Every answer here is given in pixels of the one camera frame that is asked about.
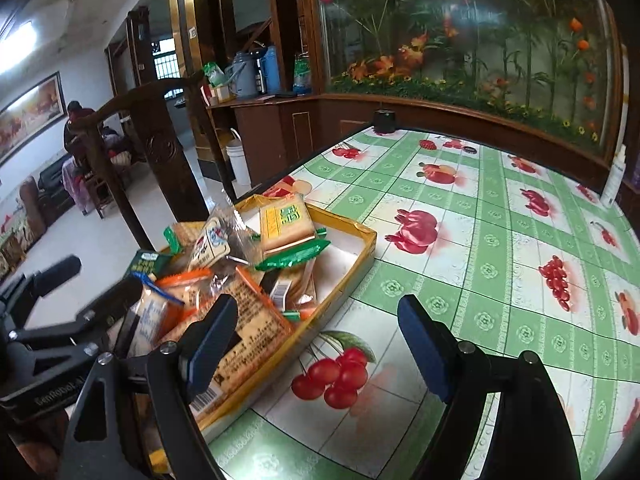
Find blue edged cracker pack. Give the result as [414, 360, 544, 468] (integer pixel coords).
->
[127, 272, 184, 358]

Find orange cracker pack barcode side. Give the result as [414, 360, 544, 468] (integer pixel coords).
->
[160, 266, 292, 422]

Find clear bag dark snacks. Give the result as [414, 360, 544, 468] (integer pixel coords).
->
[188, 206, 260, 271]

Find yellow cardboard tray box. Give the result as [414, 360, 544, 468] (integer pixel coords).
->
[192, 205, 376, 442]

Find green wrapper cracker pack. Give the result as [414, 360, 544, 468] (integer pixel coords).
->
[255, 238, 331, 272]

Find green edged yellow cracker pack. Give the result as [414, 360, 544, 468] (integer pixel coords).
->
[259, 194, 322, 258]

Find orange soda cracker pack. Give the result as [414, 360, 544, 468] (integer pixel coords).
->
[155, 269, 213, 321]

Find dark green snack packet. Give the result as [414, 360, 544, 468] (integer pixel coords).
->
[125, 249, 172, 278]

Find orange pack with black label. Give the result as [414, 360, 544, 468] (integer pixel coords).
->
[259, 260, 317, 312]

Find seated person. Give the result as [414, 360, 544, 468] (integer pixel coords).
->
[62, 101, 94, 216]

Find fruit pattern green tablecloth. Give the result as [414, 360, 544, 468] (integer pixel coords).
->
[210, 129, 639, 479]

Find dark wooden chair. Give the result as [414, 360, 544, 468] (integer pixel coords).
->
[75, 70, 238, 250]

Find white bucket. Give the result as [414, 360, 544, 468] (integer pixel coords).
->
[226, 128, 250, 186]

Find white spray bottle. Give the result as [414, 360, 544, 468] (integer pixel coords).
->
[600, 144, 626, 208]

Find wooden sideboard cabinet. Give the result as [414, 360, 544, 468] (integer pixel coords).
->
[208, 93, 617, 190]

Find small black jar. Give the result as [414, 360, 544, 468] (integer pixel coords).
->
[373, 110, 397, 134]

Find grey kettle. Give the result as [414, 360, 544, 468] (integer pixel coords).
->
[224, 52, 258, 100]

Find blue thermos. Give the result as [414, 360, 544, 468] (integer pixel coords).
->
[259, 46, 281, 94]

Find flower aquarium display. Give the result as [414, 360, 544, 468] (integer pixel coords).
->
[318, 0, 615, 154]

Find framed wall painting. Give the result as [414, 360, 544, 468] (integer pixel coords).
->
[0, 72, 67, 164]

